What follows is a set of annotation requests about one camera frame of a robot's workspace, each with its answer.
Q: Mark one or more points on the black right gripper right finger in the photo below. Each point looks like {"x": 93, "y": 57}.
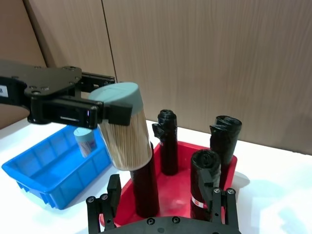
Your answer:
{"x": 224, "y": 204}

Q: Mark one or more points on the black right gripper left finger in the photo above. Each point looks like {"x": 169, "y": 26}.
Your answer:
{"x": 112, "y": 195}

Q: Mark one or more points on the black garbage bag roll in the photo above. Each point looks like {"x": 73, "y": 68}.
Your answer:
{"x": 225, "y": 143}
{"x": 204, "y": 165}
{"x": 145, "y": 190}
{"x": 168, "y": 146}

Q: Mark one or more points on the blue plastic bin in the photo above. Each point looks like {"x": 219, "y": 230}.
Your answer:
{"x": 56, "y": 168}

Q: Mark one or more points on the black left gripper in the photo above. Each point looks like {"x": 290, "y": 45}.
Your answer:
{"x": 48, "y": 79}

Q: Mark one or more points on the toothpick jar with grey lid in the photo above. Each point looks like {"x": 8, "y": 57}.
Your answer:
{"x": 85, "y": 142}
{"x": 126, "y": 141}

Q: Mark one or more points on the red plastic bin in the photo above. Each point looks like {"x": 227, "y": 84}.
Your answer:
{"x": 175, "y": 185}

